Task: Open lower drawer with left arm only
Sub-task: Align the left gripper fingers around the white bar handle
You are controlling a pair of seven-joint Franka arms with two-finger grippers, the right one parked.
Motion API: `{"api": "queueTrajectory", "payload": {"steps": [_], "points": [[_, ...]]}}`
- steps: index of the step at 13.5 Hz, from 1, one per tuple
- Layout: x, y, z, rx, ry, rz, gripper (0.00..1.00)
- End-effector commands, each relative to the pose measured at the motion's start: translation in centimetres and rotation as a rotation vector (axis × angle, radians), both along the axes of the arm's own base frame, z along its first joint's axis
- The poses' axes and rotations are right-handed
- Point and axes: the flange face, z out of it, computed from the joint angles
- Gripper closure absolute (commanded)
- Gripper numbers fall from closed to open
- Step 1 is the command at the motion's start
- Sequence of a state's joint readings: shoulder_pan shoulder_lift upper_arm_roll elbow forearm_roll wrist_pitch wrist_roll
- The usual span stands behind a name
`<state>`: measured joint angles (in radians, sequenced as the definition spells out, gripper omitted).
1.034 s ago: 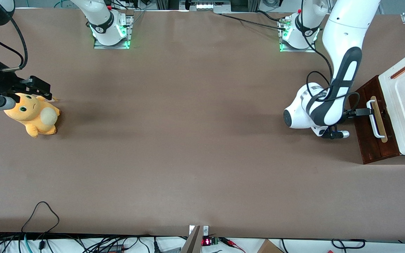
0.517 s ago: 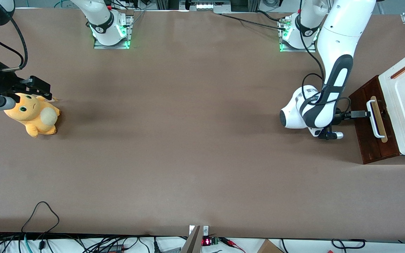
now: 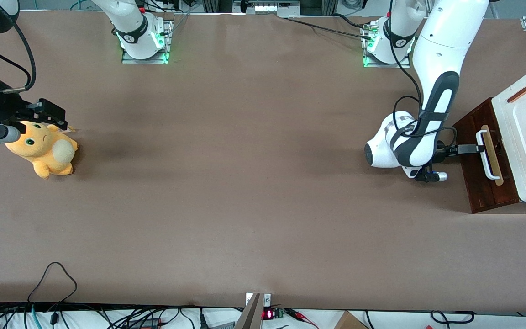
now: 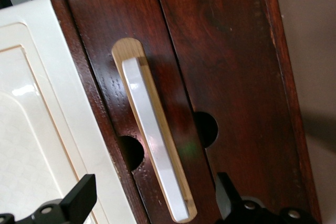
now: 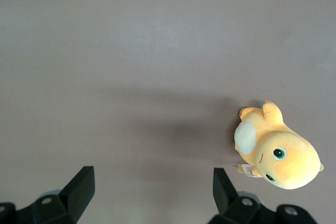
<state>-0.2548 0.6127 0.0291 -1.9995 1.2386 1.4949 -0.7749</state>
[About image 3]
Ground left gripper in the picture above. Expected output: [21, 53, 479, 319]
[433, 141, 485, 164]

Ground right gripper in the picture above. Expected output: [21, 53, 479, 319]
[0, 79, 68, 133]

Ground white drawer handle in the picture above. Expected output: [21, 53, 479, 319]
[476, 130, 501, 180]

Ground brown wooden drawer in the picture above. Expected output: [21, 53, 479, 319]
[472, 100, 519, 205]

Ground orange plush toy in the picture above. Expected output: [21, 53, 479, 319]
[5, 121, 79, 180]

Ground copper strip on cabinet top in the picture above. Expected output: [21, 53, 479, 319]
[508, 80, 526, 103]

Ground brown cardboard piece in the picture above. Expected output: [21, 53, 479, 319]
[334, 311, 369, 329]

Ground black power adapter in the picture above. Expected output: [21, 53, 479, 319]
[128, 318, 163, 329]

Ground red clip leads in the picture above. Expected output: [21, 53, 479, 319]
[285, 308, 319, 329]

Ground white power strip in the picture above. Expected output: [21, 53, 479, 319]
[233, 0, 301, 18]

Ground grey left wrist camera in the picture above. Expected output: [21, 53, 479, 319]
[415, 166, 449, 184]

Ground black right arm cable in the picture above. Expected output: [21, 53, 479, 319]
[0, 22, 37, 94]

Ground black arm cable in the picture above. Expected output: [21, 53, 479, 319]
[389, 0, 458, 149]
[0, 22, 37, 94]

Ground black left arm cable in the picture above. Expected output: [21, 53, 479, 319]
[389, 0, 458, 149]

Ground looped black cable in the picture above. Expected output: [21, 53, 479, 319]
[27, 261, 78, 303]

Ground black coiled cable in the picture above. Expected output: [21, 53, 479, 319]
[431, 310, 476, 324]

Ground long black cable on table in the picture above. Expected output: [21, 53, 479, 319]
[286, 17, 373, 41]

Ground white stand bracket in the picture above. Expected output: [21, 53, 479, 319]
[245, 293, 273, 306]

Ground grey camera stand beam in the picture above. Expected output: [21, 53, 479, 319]
[235, 292, 263, 329]

